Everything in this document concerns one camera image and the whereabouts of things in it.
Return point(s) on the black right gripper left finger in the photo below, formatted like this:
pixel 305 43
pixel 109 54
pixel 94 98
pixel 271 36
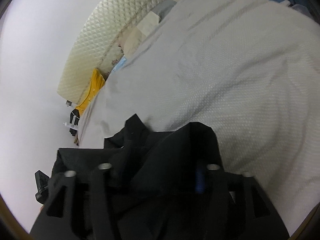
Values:
pixel 78 210

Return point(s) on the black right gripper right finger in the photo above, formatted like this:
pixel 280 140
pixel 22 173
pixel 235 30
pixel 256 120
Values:
pixel 236 207

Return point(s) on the black large jacket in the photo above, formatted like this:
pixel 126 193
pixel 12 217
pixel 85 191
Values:
pixel 154 190

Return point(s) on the wooden nightstand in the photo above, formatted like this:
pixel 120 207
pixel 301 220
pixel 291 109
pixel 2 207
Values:
pixel 76 141

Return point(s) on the black item on nightstand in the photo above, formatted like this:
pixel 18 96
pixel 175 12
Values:
pixel 74 121

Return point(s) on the yellow pillow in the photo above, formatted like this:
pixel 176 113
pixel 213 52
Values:
pixel 97 81

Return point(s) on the grey patterned bed duvet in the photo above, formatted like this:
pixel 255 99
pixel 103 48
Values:
pixel 249 69

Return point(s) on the cream quilted headboard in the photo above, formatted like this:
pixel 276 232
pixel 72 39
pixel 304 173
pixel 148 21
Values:
pixel 97 44

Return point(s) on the light blue bed sheet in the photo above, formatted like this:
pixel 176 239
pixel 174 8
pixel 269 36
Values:
pixel 119 65

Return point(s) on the beige grey patchwork pillow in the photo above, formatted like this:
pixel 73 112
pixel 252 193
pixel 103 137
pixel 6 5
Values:
pixel 132 38

